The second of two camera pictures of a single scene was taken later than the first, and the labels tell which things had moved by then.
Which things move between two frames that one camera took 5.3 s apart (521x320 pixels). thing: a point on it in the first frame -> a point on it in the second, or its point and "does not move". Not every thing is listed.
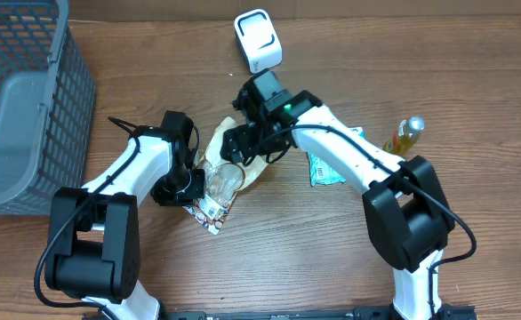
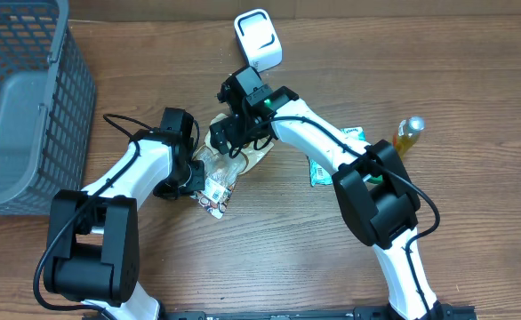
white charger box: x=256 y=33 does not move
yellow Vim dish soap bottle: x=409 y=130 does not move
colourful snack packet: x=210 y=214 -> x=213 y=198
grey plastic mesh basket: x=35 y=106 does not move
